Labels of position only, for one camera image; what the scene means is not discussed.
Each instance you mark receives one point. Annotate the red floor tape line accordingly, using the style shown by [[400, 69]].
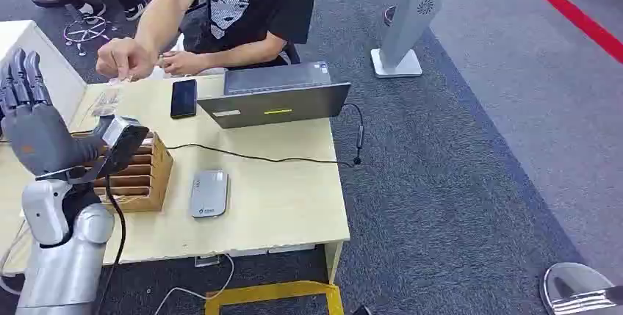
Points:
[[569, 9]]

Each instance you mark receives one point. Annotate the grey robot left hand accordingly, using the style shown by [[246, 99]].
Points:
[[36, 140]]

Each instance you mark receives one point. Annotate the seated person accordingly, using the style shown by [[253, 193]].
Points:
[[243, 6]]

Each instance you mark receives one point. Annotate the grey laptop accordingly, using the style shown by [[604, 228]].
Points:
[[277, 103]]

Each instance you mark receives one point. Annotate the person's hand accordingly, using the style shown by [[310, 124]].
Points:
[[121, 60], [182, 62]]

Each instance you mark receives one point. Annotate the white side table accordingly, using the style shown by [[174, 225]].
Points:
[[34, 60]]

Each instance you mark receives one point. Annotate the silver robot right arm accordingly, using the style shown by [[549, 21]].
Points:
[[577, 291]]

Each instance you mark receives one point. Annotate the pale wooden desk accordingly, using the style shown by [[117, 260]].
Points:
[[272, 201]]

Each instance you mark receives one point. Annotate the white kiosk stand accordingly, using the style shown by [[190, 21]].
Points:
[[409, 16]]

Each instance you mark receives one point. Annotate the office chair star base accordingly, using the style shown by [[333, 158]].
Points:
[[85, 30]]

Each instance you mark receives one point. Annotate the person's right hand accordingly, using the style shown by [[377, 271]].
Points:
[[121, 60]]

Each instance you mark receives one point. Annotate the yellow floor tape frame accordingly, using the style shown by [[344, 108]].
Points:
[[272, 295]]

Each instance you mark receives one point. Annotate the clear sleeved card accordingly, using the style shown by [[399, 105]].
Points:
[[104, 102]]

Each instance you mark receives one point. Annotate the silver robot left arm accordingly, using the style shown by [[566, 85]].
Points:
[[63, 249]]

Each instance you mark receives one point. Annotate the person's left hand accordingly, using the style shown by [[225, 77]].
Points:
[[182, 62]]

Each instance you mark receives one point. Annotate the black smartphone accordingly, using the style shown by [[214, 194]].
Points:
[[184, 98]]

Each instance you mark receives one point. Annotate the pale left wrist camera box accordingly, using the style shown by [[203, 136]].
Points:
[[121, 140]]

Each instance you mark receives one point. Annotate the wooden card box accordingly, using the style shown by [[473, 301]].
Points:
[[146, 181]]

